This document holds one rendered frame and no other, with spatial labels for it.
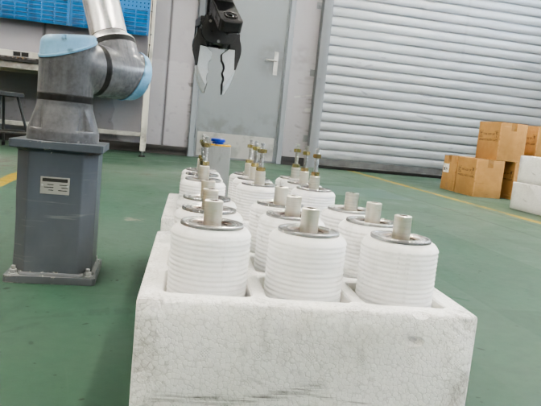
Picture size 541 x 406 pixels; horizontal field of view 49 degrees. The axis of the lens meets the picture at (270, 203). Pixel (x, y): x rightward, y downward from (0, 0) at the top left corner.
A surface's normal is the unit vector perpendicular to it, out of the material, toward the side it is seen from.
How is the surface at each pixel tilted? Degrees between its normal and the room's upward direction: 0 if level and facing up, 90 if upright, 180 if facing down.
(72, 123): 72
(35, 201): 90
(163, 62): 90
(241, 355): 90
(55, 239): 90
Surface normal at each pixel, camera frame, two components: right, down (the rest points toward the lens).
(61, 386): 0.10, -0.99
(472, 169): -0.98, -0.07
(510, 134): 0.22, 0.15
